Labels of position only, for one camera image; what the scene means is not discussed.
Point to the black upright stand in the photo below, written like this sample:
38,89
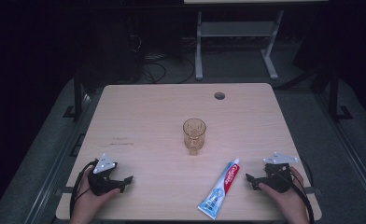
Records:
333,93
77,93

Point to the grey metal stand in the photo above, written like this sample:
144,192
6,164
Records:
234,29

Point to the clear glass cup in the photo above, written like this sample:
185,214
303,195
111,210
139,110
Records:
194,135

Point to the person's right hand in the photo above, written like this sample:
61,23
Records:
285,199

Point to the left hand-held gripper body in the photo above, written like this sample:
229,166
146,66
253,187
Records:
99,180

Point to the blue red white toothpaste tube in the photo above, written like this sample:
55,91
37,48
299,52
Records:
221,188

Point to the person's left hand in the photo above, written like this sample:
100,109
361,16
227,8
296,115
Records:
89,202

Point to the aluminium floor rail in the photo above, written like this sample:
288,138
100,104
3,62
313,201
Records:
355,158
52,174

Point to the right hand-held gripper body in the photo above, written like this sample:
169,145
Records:
277,177

